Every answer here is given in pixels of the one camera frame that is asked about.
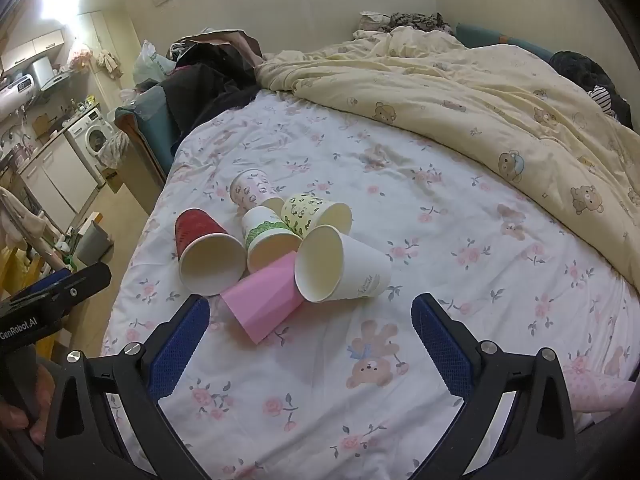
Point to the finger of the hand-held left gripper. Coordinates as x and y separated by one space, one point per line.
75 282

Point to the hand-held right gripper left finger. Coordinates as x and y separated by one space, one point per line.
177 346

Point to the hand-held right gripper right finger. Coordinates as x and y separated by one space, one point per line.
442 351

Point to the pink paper cup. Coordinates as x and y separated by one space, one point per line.
265 300

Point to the plain white paper cup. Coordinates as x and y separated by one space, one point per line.
361 270

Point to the red paper cup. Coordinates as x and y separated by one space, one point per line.
192 227

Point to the green lace print cup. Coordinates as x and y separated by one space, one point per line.
260 228

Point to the pink panda print cup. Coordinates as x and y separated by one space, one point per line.
252 185

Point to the yellow green print cup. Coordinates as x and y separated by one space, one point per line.
302 210

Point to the person's left hand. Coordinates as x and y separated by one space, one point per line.
44 385

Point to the grey trash bin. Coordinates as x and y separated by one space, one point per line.
95 243

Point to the beige hanging cloth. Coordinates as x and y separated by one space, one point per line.
17 220

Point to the white kitchen base cabinet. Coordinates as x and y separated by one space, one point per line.
60 175

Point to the white washing machine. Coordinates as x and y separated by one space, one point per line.
92 136

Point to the pink patterned pants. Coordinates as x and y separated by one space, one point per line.
595 390

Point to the teal bed footboard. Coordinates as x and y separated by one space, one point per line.
150 120

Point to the white water heater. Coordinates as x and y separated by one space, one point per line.
17 86

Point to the range hood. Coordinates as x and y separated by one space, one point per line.
47 72

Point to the white plastic bag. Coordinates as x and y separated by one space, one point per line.
147 65

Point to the dark clothes pile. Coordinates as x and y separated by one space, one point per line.
210 80

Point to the yellow bear print duvet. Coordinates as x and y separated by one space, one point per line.
450 85

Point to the striped cloth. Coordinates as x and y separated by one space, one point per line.
601 100

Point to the black fluffy cloth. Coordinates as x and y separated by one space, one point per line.
580 70

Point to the teal headboard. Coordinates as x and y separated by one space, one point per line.
480 37

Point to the dark floral cloth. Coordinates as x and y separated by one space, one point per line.
417 21

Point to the white wall cabinets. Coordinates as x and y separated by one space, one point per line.
35 46

